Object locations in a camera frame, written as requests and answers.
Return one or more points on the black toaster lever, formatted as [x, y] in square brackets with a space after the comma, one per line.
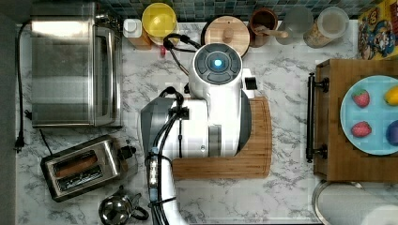
[127, 151]

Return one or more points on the round steel sink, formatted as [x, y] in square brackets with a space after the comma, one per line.
[348, 203]

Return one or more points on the toy strawberry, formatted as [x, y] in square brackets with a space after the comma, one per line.
[361, 129]
[361, 98]

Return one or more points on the upper toy strawberry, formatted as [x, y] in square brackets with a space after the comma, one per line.
[361, 98]

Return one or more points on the purple toy fruit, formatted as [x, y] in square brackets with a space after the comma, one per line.
[392, 133]

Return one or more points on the black drawer handle bar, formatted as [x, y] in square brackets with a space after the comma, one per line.
[312, 84]

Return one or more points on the round wooden lid pot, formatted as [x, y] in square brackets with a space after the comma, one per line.
[228, 30]

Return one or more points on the yellow-lidded jar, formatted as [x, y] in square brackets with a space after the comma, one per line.
[159, 21]

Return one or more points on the clear glass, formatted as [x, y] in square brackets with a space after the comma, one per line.
[296, 22]

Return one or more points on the stainless steel two-slot toaster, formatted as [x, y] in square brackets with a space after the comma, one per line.
[83, 168]

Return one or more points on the bamboo cutting board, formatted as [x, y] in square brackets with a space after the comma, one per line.
[253, 161]

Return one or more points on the clear-lidded cereal jar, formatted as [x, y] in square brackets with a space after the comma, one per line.
[331, 24]

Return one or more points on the wooden drawer cabinet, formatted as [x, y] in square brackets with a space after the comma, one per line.
[345, 162]

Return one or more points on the light blue plate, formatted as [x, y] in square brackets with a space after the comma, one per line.
[378, 115]

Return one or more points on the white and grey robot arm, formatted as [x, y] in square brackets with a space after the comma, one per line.
[215, 121]

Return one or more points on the brown jar with wooden spoon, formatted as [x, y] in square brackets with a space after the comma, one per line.
[263, 25]

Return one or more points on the yellow toy fruit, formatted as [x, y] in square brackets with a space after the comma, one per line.
[391, 96]

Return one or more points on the white-capped spice bottle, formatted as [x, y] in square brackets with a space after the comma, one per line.
[133, 30]

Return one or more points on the lower toy strawberry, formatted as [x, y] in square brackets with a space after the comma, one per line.
[361, 129]

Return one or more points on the chrome kettle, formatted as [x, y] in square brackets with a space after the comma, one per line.
[120, 207]

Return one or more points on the yellow cereal box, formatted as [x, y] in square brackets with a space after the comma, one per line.
[378, 32]

